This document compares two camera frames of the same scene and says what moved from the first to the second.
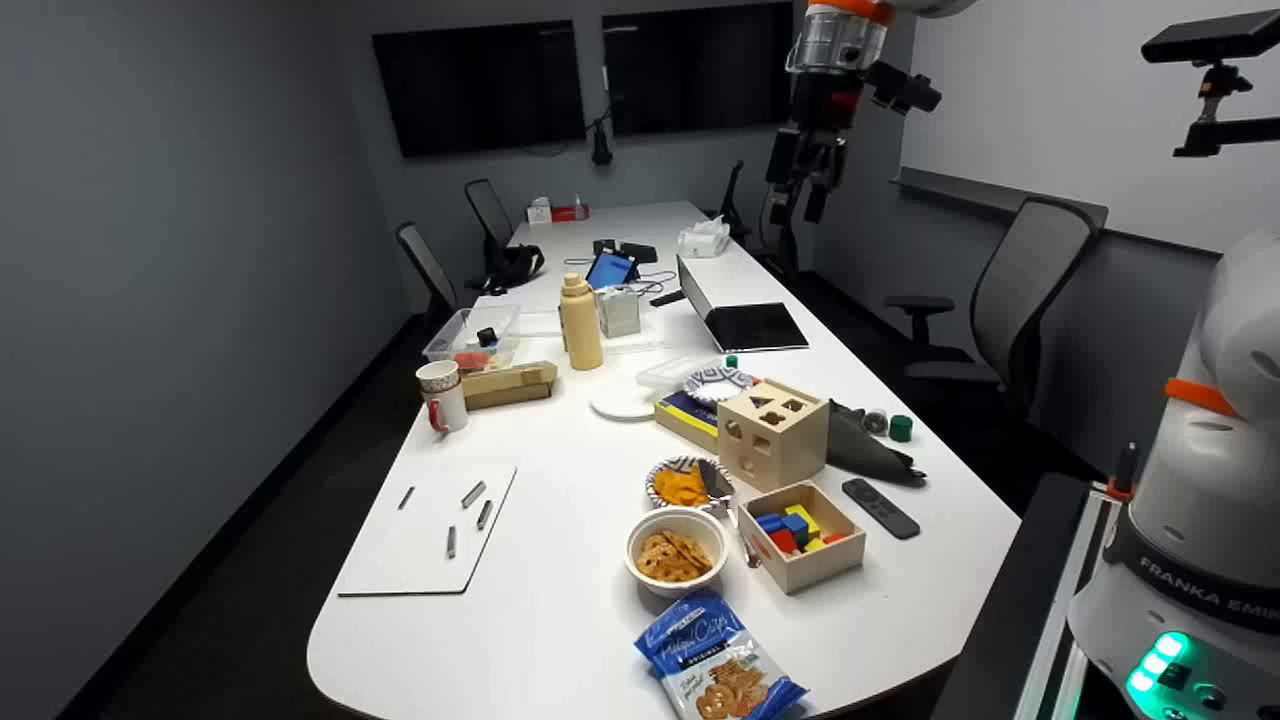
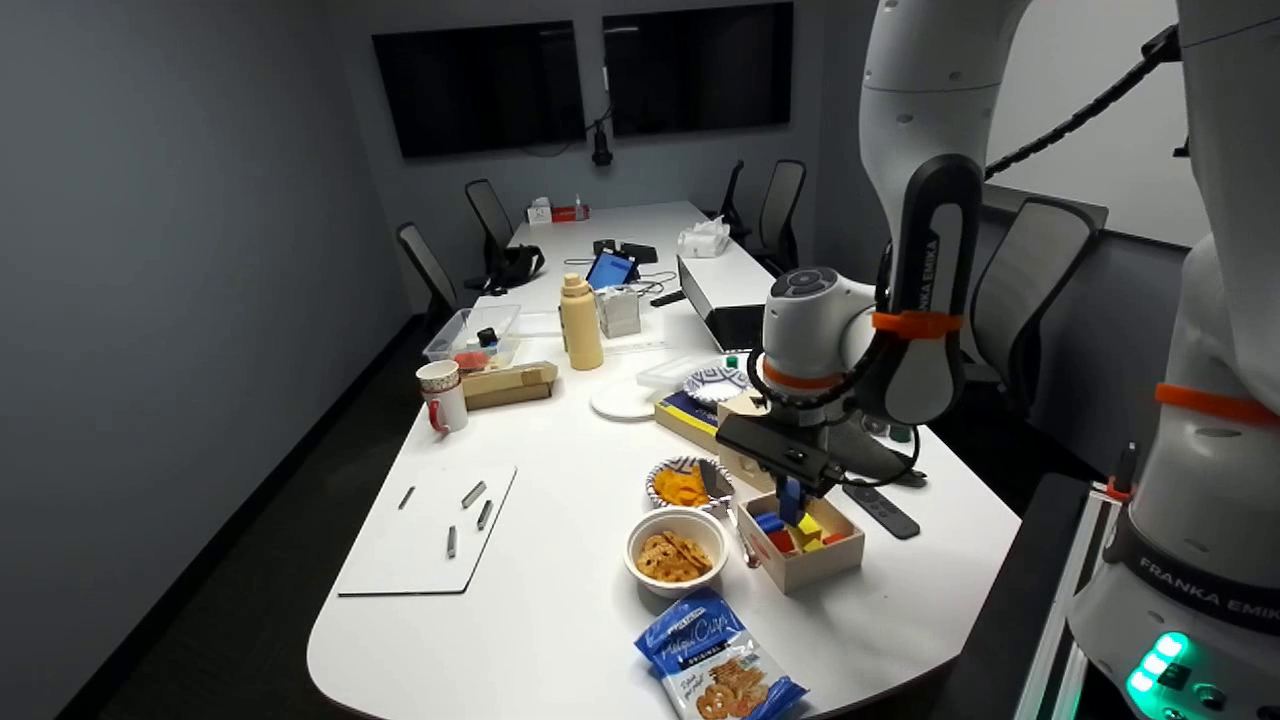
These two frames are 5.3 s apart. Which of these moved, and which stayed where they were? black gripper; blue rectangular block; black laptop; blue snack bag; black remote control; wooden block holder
Moved: blue rectangular block; black gripper
Stayed: blue snack bag; black laptop; wooden block holder; black remote control
